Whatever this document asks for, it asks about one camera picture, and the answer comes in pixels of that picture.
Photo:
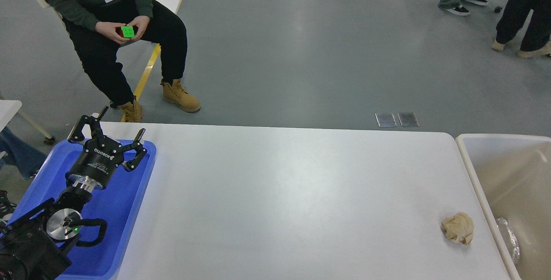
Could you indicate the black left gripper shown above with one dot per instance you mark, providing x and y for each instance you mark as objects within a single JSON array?
[{"x": 101, "y": 155}]

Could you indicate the aluminium foil tray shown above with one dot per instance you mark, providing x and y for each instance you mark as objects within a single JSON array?
[{"x": 509, "y": 237}]

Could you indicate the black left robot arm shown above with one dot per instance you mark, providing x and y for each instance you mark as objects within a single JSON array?
[{"x": 75, "y": 220}]

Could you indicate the tan boot left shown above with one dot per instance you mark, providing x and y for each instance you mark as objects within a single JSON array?
[{"x": 132, "y": 111}]

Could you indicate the tan boot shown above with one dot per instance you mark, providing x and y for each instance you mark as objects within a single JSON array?
[
  {"x": 132, "y": 111},
  {"x": 177, "y": 94}
]

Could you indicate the blue plastic tray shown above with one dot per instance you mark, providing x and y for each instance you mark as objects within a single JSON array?
[{"x": 118, "y": 205}]

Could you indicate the blue jeans leg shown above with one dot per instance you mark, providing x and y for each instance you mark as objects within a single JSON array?
[{"x": 27, "y": 159}]

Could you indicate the tan boot right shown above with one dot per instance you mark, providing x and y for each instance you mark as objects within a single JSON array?
[{"x": 177, "y": 94}]

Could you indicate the white side table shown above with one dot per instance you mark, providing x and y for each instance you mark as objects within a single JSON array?
[{"x": 11, "y": 109}]

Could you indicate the green puzzle cube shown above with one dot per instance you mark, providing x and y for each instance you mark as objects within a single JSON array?
[{"x": 126, "y": 31}]

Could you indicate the seated person in green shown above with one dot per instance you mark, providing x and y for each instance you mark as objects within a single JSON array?
[{"x": 93, "y": 26}]

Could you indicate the white stool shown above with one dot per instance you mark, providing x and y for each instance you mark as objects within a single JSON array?
[{"x": 172, "y": 5}]

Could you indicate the left metal floor plate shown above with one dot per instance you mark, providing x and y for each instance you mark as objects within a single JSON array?
[{"x": 386, "y": 120}]

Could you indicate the metal floor plate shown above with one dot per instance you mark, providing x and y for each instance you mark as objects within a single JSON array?
[
  {"x": 408, "y": 119},
  {"x": 386, "y": 120}
]

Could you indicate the right metal floor plate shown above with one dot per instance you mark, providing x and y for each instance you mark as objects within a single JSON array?
[{"x": 408, "y": 119}]

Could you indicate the crumpled brown paper ball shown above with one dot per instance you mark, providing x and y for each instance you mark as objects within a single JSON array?
[{"x": 458, "y": 228}]

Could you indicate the beige plastic bin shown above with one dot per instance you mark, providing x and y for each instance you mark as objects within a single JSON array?
[{"x": 511, "y": 175}]

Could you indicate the standing person in black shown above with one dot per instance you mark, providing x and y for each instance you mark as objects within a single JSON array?
[{"x": 536, "y": 41}]

